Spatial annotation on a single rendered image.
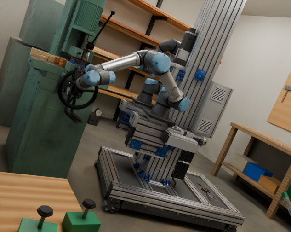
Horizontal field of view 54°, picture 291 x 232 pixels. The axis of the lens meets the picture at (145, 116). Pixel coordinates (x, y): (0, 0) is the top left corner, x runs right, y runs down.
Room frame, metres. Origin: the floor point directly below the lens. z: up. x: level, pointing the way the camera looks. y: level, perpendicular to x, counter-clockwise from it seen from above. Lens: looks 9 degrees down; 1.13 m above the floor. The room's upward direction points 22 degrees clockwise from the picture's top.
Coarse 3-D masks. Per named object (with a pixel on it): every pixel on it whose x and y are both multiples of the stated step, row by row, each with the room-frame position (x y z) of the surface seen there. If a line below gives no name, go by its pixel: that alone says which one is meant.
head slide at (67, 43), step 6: (78, 6) 2.29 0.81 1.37; (72, 18) 2.34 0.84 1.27; (72, 24) 2.29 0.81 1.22; (72, 30) 2.28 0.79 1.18; (66, 36) 2.34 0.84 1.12; (72, 36) 2.29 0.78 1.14; (66, 42) 2.29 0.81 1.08; (72, 42) 2.30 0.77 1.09; (84, 42) 2.35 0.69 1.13; (66, 48) 2.28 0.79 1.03
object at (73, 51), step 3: (69, 48) 2.30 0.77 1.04; (72, 48) 2.23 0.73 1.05; (75, 48) 2.19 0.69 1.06; (78, 48) 2.20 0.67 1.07; (69, 51) 2.27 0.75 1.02; (72, 51) 2.21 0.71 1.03; (75, 51) 2.19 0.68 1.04; (78, 51) 2.20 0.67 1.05; (81, 51) 2.22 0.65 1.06; (72, 54) 2.19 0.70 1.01; (75, 54) 2.20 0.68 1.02; (78, 54) 2.21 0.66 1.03; (81, 54) 2.22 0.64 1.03; (78, 57) 2.21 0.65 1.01
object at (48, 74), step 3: (42, 72) 2.11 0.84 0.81; (45, 72) 2.04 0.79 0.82; (48, 72) 2.00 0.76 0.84; (45, 75) 2.01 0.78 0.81; (48, 75) 2.01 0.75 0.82; (51, 75) 2.02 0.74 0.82; (54, 75) 2.03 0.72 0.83; (57, 75) 2.04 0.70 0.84; (51, 78) 2.02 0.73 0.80; (54, 78) 2.03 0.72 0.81; (57, 78) 2.05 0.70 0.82; (60, 78) 2.06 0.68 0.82; (66, 81) 2.08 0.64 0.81; (69, 81) 2.10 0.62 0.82; (90, 87) 2.19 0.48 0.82; (93, 87) 2.20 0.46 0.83
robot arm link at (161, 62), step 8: (144, 56) 1.86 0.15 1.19; (152, 56) 1.81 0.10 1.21; (160, 56) 1.79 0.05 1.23; (144, 64) 1.88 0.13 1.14; (152, 64) 1.81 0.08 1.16; (160, 64) 1.79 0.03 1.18; (168, 64) 1.83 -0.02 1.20; (160, 72) 1.82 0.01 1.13; (168, 72) 1.89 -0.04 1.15; (160, 80) 1.93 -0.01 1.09; (168, 80) 1.91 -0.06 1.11; (168, 88) 1.96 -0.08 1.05; (176, 88) 1.99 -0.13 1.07; (176, 96) 2.02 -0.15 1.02; (184, 96) 2.07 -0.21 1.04; (168, 104) 2.14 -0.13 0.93; (176, 104) 2.05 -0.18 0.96; (184, 104) 2.06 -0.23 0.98
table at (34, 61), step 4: (32, 56) 2.02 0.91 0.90; (28, 60) 2.08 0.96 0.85; (32, 60) 1.95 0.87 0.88; (36, 60) 1.95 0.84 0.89; (40, 60) 1.98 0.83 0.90; (32, 64) 1.94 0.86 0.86; (36, 64) 1.95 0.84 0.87; (40, 64) 1.97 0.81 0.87; (44, 64) 1.98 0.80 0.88; (48, 64) 1.99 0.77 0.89; (52, 64) 2.01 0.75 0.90; (56, 64) 2.10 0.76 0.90; (36, 68) 1.96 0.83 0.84; (40, 68) 1.97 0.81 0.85; (44, 68) 1.98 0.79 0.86; (48, 68) 2.00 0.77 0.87; (52, 68) 2.01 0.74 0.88; (56, 68) 2.03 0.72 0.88; (60, 68) 2.04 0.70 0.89; (64, 68) 2.08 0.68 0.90; (52, 72) 2.02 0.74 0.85; (56, 72) 2.03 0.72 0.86; (60, 72) 2.05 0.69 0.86; (68, 80) 2.00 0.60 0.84; (104, 88) 2.26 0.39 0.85
